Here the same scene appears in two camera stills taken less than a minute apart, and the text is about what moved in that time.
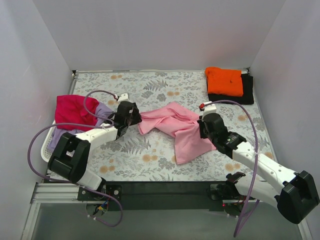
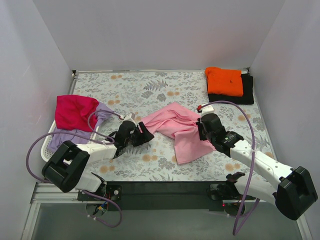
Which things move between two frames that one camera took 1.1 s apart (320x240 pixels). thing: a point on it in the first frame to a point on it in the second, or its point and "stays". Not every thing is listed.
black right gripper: x=202 y=128 stays
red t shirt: x=70 y=109 stays
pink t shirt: x=174 y=120 stays
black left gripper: x=135 y=114 to x=139 y=135
